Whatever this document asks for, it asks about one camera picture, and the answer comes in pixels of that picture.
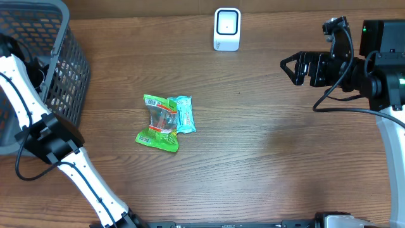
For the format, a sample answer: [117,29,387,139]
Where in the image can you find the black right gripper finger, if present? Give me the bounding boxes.
[280,52,301,66]
[280,61,299,86]

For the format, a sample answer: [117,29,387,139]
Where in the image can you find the teal wet wipes pack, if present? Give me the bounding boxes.
[168,96,197,134]

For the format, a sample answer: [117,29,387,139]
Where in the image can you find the green clear snack bag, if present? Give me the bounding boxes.
[135,94,179,153]

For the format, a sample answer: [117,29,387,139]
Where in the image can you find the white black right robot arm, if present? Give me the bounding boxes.
[280,16,404,227]

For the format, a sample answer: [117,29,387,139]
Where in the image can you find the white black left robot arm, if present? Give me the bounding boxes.
[1,35,147,228]

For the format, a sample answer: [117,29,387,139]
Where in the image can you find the white barcode scanner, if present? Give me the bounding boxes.
[213,8,241,51]

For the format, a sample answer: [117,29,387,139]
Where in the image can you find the dark grey plastic basket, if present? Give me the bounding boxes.
[0,0,92,156]

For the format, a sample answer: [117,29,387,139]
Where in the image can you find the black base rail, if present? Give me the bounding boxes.
[90,211,371,228]

